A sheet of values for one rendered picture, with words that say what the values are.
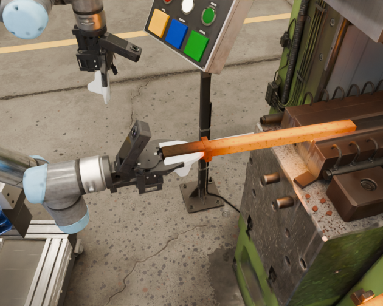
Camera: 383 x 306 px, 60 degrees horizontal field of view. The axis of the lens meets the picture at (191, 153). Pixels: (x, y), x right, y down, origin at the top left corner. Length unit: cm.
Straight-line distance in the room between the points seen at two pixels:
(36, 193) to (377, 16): 67
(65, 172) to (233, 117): 179
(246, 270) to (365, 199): 86
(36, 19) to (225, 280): 132
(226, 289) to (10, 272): 92
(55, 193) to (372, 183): 66
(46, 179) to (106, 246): 112
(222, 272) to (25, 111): 178
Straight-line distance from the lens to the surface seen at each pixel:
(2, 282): 162
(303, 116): 89
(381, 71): 113
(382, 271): 101
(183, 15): 116
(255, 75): 281
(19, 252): 166
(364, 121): 94
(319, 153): 81
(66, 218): 78
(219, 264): 170
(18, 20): 78
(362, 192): 78
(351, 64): 104
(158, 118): 236
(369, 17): 65
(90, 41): 97
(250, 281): 152
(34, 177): 71
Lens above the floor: 154
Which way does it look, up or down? 47 degrees down
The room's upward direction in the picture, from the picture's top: straight up
